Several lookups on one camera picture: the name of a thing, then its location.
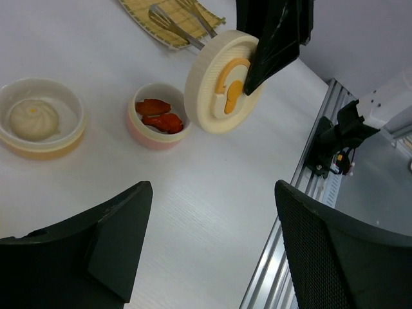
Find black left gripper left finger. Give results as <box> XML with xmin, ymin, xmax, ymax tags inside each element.
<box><xmin>1</xmin><ymin>181</ymin><xmax>152</xmax><ymax>308</ymax></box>

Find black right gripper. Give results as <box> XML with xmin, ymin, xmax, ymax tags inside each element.
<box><xmin>236</xmin><ymin>0</ymin><xmax>314</xmax><ymax>95</ymax></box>

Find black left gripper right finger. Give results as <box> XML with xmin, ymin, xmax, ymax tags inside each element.
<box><xmin>275</xmin><ymin>180</ymin><xmax>411</xmax><ymax>308</ymax></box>

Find cream lunch box lid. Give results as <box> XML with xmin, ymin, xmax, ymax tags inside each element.
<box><xmin>183</xmin><ymin>30</ymin><xmax>263</xmax><ymax>134</ymax></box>

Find steel food tongs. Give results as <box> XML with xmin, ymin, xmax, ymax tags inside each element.
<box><xmin>147</xmin><ymin>1</ymin><xmax>225</xmax><ymax>50</ymax></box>

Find red chicken drumstick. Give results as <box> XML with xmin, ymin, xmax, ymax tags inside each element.
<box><xmin>142</xmin><ymin>113</ymin><xmax>184</xmax><ymax>134</ymax></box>

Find orange fried chicken wing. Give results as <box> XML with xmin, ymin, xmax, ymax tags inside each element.
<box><xmin>135</xmin><ymin>98</ymin><xmax>171</xmax><ymax>116</ymax></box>

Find white steamed bun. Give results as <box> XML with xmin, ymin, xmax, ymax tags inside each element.
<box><xmin>9</xmin><ymin>99</ymin><xmax>59</xmax><ymax>142</ymax></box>

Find pink lunch box bowl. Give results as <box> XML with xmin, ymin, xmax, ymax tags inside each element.
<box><xmin>127</xmin><ymin>83</ymin><xmax>191</xmax><ymax>151</ymax></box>

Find orange lunch box bowl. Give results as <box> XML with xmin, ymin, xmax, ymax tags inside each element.
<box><xmin>1</xmin><ymin>79</ymin><xmax>87</xmax><ymax>160</ymax></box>

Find woven bamboo tray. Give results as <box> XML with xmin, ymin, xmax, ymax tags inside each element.
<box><xmin>120</xmin><ymin>1</ymin><xmax>226</xmax><ymax>50</ymax></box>

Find aluminium mounting rail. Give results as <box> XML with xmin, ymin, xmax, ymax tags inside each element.
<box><xmin>241</xmin><ymin>79</ymin><xmax>358</xmax><ymax>308</ymax></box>

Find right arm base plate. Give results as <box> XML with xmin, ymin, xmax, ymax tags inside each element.
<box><xmin>304</xmin><ymin>100</ymin><xmax>379</xmax><ymax>178</ymax></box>

